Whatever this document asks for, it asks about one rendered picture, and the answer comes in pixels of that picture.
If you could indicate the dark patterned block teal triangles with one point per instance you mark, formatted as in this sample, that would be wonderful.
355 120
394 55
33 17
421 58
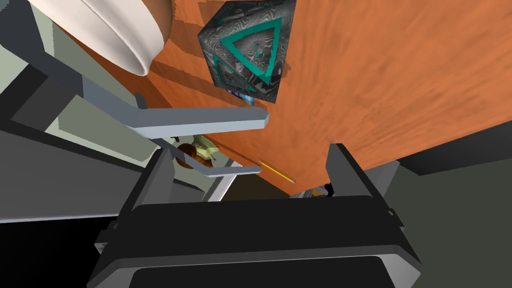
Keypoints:
248 52

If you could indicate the grey chair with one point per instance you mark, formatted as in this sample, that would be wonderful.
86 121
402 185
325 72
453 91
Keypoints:
200 120

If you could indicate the white bowl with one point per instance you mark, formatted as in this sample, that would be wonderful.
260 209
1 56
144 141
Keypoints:
116 32

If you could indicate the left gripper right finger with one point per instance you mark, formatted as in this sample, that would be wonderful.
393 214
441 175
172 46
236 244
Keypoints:
344 176

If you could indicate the brown and yellow round object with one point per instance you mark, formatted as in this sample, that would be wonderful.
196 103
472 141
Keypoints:
191 154

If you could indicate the yellow pencil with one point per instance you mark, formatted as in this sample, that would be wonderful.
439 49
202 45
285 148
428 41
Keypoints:
276 171

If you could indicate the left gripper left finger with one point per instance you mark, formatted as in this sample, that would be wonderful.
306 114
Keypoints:
154 184

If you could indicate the orange wooden table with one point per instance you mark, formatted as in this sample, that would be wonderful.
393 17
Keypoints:
380 80

